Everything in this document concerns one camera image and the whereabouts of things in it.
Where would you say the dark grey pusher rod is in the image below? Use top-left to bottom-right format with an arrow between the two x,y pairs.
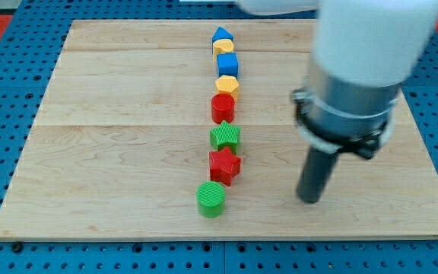
296,146 -> 338,204

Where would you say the green star block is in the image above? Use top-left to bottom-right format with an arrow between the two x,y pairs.
210,120 -> 241,155

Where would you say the yellow cylinder block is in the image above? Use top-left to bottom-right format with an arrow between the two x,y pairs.
212,39 -> 234,58

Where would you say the yellow hexagon block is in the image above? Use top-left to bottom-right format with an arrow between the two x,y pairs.
215,75 -> 240,100

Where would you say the red star block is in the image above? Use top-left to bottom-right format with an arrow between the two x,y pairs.
208,147 -> 242,186

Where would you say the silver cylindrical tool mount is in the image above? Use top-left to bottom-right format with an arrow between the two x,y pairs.
291,59 -> 400,160

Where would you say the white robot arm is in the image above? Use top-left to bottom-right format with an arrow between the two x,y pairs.
238,0 -> 438,203

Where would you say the light wooden board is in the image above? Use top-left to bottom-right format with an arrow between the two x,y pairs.
0,20 -> 438,242

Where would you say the blue cube block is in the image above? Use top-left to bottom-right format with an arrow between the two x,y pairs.
216,53 -> 240,77

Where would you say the green cylinder block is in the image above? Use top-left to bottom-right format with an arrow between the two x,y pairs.
195,181 -> 225,218

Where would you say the blue triangle block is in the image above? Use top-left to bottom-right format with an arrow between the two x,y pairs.
211,26 -> 234,43

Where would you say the red cylinder block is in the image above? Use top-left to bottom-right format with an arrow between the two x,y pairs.
211,94 -> 236,123

